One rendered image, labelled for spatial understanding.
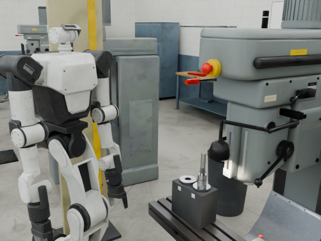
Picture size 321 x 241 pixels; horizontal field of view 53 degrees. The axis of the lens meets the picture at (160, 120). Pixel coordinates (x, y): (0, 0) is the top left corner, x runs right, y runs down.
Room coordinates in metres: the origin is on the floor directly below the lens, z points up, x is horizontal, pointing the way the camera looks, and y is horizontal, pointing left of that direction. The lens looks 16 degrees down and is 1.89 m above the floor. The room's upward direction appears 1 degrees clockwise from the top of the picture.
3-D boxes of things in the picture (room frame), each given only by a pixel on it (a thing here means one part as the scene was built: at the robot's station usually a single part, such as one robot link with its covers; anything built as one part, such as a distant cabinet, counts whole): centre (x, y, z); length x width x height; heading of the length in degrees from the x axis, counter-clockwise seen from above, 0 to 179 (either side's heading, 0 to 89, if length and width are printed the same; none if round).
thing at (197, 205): (1.53, -0.18, 1.01); 0.22 x 0.12 x 0.20; 40
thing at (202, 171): (1.49, -0.22, 1.24); 0.03 x 0.03 x 0.11
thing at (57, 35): (1.45, 0.43, 1.84); 0.10 x 0.07 x 0.09; 145
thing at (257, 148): (1.21, -0.37, 1.47); 0.21 x 0.19 x 0.32; 32
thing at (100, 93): (1.64, 0.30, 1.52); 0.13 x 0.12 x 0.22; 145
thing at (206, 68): (1.07, -0.15, 1.76); 0.04 x 0.03 x 0.04; 32
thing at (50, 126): (1.51, 0.50, 1.37); 0.28 x 0.13 x 0.18; 55
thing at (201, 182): (1.49, -0.22, 1.14); 0.05 x 0.05 x 0.06
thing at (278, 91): (1.23, -0.40, 1.68); 0.34 x 0.24 x 0.10; 122
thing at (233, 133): (1.15, -0.27, 1.45); 0.04 x 0.04 x 0.21; 32
